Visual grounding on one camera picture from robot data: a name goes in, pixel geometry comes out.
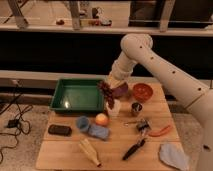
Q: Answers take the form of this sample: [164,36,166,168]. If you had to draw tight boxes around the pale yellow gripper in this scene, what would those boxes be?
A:
[107,74,124,89]

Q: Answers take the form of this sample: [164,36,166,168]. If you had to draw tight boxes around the dark purple grape bunch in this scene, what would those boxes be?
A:
[98,81,114,109]

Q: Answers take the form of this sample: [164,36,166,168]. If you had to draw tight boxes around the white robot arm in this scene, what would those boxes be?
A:
[107,34,213,171]

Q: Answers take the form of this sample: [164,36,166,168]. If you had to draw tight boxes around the white paper cup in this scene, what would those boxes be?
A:
[106,99,121,117]

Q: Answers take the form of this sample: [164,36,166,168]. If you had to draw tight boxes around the small metal cup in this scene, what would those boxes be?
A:
[131,102,142,116]

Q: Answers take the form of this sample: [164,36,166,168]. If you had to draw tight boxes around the blue plastic cup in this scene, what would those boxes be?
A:
[76,116,90,133]

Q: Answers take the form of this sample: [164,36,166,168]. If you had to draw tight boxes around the purple bowl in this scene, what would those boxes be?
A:
[113,82,128,98]

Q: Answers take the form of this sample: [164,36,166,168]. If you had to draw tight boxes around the red bowl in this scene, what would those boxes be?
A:
[132,83,153,103]

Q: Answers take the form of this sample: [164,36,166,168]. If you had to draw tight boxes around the red yellow apple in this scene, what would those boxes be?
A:
[95,113,109,126]

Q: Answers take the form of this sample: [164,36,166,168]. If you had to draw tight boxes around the green plastic tray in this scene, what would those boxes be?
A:
[50,79,104,113]

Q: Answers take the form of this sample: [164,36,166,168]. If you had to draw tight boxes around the blue sponge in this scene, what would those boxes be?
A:
[88,124,109,140]

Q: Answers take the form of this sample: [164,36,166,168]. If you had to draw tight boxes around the wooden board table top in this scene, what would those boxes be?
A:
[36,83,182,171]

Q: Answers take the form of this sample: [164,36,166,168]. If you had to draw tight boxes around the yellow corn cob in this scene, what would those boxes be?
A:
[79,139,101,167]

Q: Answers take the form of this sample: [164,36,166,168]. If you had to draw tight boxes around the black rectangular case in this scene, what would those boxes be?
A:
[48,124,72,136]

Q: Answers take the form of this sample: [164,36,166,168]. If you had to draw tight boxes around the blue grey cloth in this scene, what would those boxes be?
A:
[159,143,189,171]

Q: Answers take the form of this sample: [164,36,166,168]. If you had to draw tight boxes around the black handled brush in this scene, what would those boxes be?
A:
[122,138,146,160]

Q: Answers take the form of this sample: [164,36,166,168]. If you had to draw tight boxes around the black cables with adapter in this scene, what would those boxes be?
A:
[0,79,34,164]

